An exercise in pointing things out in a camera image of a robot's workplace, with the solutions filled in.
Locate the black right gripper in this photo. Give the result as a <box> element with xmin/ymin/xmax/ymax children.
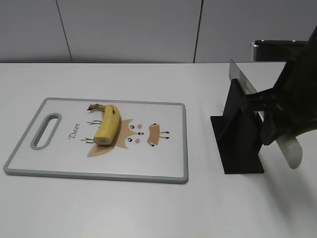
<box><xmin>244</xmin><ymin>29</ymin><xmax>317</xmax><ymax>145</ymax></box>

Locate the kitchen knife white handle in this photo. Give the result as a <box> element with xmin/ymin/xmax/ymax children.
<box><xmin>229</xmin><ymin>59</ymin><xmax>303</xmax><ymax>169</ymax></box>

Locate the yellow banana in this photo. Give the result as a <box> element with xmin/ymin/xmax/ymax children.
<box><xmin>87</xmin><ymin>104</ymin><xmax>121</xmax><ymax>146</ymax></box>

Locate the black knife stand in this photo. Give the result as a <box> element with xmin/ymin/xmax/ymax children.
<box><xmin>211</xmin><ymin>79</ymin><xmax>264</xmax><ymax>174</ymax></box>

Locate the white grey-rimmed cutting board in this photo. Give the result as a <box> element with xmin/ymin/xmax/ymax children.
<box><xmin>3</xmin><ymin>98</ymin><xmax>188</xmax><ymax>184</ymax></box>

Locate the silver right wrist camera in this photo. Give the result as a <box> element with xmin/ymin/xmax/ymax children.
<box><xmin>251</xmin><ymin>40</ymin><xmax>307</xmax><ymax>62</ymax></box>

